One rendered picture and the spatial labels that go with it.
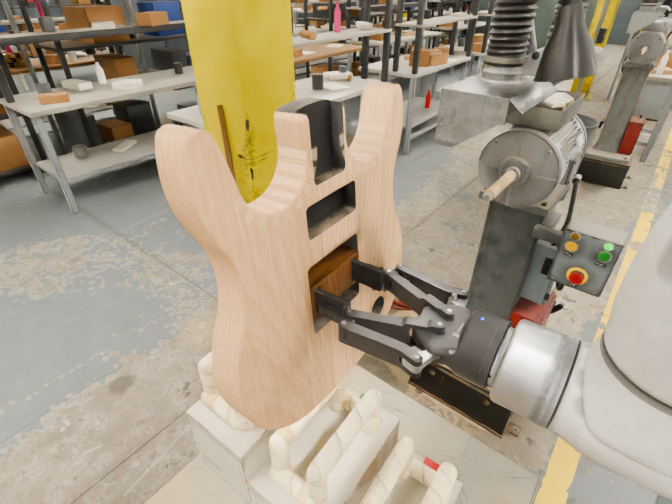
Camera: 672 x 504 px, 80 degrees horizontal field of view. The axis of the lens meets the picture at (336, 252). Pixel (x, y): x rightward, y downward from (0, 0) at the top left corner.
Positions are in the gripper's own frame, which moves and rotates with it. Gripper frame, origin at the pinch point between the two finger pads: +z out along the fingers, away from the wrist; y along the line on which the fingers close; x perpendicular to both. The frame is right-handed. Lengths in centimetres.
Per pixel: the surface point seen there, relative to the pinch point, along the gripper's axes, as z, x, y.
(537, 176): -5, -18, 97
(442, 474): -16.4, -38.7, 7.0
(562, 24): -4, 23, 80
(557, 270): -19, -47, 95
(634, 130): -27, -90, 444
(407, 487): -11, -50, 7
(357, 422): -1.9, -30.7, 2.2
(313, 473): -1.1, -30.7, -8.9
